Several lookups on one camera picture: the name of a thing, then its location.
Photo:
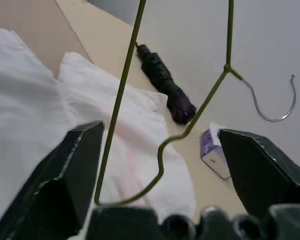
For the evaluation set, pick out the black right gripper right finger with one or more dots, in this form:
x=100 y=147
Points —
x=260 y=172

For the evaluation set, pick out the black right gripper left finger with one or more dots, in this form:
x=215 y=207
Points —
x=52 y=180

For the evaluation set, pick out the white shorts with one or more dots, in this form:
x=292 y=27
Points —
x=40 y=105

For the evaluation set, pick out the purple and white tissue pack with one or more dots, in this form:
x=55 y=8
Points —
x=212 y=152

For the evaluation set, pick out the black folded umbrella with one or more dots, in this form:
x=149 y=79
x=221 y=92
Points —
x=162 y=80

